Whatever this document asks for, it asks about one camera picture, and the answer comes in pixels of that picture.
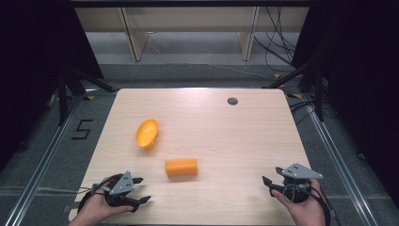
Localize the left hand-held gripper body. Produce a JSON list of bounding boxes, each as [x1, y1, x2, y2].
[[104, 169, 139, 208]]

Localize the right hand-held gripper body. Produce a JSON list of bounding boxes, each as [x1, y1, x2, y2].
[[279, 162, 324, 204]]

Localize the person's left hand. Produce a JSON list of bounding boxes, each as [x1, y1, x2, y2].
[[68, 175, 135, 226]]

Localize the black metal stand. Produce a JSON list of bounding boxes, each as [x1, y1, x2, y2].
[[56, 64, 118, 127], [263, 57, 326, 122]]

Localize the black curtain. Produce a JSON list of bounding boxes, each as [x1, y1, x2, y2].
[[291, 0, 399, 201], [0, 0, 105, 172]]

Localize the orange plastic bowl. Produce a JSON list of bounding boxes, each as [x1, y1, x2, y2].
[[135, 118, 160, 151]]

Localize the orange cylindrical block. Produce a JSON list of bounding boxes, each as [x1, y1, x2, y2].
[[164, 157, 200, 179]]

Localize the metal floor rail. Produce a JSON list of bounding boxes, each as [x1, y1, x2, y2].
[[300, 93, 379, 226], [2, 93, 83, 226]]

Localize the black tape numeral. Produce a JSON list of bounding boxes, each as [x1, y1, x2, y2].
[[71, 119, 94, 141]]

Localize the person's right hand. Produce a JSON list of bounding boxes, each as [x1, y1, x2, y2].
[[270, 178, 327, 226]]

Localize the black floor cables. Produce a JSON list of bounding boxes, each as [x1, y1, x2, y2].
[[287, 99, 318, 125]]

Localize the black hanging cable bundle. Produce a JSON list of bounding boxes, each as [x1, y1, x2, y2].
[[253, 6, 303, 73]]

